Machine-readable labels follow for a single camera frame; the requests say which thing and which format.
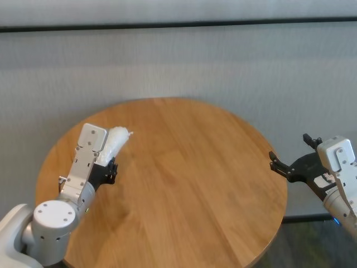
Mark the white plastic-wrapped sandbag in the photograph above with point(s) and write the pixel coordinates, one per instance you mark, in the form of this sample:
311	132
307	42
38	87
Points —
115	142

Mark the black baseboard strip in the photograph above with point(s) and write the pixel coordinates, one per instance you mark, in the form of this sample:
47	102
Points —
306	217

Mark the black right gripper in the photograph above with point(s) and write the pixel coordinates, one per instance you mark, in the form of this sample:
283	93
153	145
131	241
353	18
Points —
309	170

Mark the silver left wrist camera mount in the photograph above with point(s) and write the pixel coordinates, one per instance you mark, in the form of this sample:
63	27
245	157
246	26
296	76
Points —
86	156

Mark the black horizontal wall rail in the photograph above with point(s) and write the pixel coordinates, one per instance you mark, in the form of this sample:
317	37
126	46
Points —
178	24

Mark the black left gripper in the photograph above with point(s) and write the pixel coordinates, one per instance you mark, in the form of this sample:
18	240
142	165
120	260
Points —
99	176

